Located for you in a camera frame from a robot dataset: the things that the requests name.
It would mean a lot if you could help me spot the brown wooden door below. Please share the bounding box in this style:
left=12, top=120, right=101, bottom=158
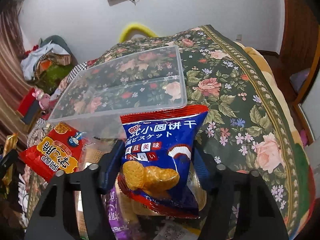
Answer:
left=280, top=0, right=319, bottom=105

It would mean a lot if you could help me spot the blue round biscuit packet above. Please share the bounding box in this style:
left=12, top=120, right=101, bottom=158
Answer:
left=117, top=105, right=208, bottom=218

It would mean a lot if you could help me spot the purple snack packet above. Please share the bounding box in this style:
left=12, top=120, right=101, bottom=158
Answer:
left=103, top=187, right=132, bottom=239

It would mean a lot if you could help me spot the clear plastic storage box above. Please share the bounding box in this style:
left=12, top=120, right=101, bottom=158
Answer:
left=48, top=46, right=187, bottom=139

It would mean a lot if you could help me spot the patchwork quilt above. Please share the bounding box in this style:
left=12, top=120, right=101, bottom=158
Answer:
left=27, top=59, right=97, bottom=147

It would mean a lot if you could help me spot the pile of clothes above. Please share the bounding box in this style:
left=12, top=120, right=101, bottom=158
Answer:
left=20, top=35, right=78, bottom=94

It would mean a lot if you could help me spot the red snack packet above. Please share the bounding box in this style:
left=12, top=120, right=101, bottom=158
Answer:
left=19, top=122, right=88, bottom=182

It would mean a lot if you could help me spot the red box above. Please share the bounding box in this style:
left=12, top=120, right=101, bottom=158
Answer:
left=17, top=88, right=35, bottom=118

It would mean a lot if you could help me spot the pink plush toy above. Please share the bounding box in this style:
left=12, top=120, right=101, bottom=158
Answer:
left=32, top=88, right=50, bottom=110

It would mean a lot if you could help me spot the yellow fuzzy hoop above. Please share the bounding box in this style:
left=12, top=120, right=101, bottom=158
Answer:
left=119, top=23, right=158, bottom=43

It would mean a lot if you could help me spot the green floral bedspread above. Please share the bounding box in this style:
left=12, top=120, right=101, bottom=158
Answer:
left=88, top=25, right=315, bottom=239

